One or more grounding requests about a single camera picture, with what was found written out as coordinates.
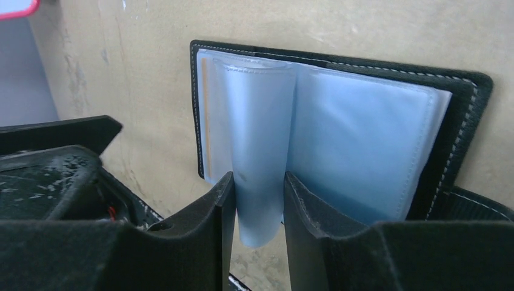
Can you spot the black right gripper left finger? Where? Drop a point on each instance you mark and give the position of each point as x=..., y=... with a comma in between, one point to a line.
x=189, y=250

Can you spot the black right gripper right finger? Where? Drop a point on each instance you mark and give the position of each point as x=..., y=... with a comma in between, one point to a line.
x=468, y=246

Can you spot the pink framed whiteboard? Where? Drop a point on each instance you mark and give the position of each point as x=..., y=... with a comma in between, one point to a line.
x=12, y=9

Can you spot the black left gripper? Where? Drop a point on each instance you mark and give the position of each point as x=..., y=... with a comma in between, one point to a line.
x=69, y=182

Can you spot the black leather card holder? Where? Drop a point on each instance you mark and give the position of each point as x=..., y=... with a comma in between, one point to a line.
x=375, y=140

